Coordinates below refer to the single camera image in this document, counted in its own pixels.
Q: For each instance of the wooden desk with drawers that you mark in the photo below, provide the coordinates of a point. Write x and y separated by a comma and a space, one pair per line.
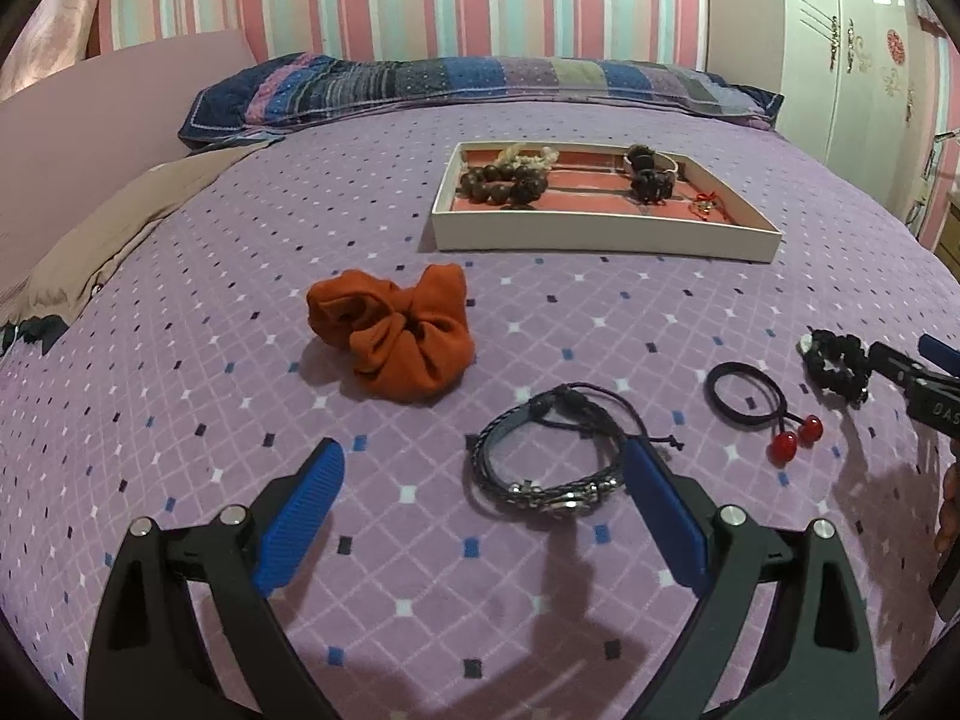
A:
954, 232

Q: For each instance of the person's right hand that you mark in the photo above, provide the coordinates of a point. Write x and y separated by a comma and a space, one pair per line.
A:
951, 502

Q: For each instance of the orange fabric scrunchie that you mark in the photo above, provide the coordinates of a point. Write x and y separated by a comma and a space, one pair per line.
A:
390, 352

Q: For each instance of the white ruffled scrunchie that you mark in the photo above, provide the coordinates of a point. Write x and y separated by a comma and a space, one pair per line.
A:
525, 157

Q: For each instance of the tan folded blanket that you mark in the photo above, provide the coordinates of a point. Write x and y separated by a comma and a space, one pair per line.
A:
112, 225

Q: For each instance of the pink headboard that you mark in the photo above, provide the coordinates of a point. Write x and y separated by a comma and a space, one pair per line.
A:
90, 112

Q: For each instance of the purple diamond-print bedspread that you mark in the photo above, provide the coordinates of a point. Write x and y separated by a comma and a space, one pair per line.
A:
225, 390

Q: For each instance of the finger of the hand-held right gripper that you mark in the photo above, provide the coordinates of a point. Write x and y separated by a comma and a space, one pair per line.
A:
943, 352
896, 364

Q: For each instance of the striped patchwork pillow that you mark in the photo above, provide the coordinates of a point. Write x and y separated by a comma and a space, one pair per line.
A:
450, 82

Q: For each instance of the pink curtain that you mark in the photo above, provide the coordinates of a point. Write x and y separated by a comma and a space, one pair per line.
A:
52, 37

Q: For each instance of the black scrunchie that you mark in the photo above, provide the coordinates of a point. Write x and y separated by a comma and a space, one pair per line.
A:
832, 360

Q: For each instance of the white wardrobe with decals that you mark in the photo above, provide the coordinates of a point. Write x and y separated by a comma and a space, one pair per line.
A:
847, 90

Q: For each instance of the white tray with brick-print lining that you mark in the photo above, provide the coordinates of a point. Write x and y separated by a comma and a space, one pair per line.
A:
600, 236

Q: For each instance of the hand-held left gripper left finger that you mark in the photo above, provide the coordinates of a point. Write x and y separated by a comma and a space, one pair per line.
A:
300, 510

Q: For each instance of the black claw hair clip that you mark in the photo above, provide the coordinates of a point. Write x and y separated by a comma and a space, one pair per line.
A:
649, 187

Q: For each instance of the dark cloth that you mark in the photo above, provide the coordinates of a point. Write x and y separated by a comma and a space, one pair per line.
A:
37, 330

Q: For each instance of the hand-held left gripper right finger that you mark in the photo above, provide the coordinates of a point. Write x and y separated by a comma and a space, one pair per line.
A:
667, 517

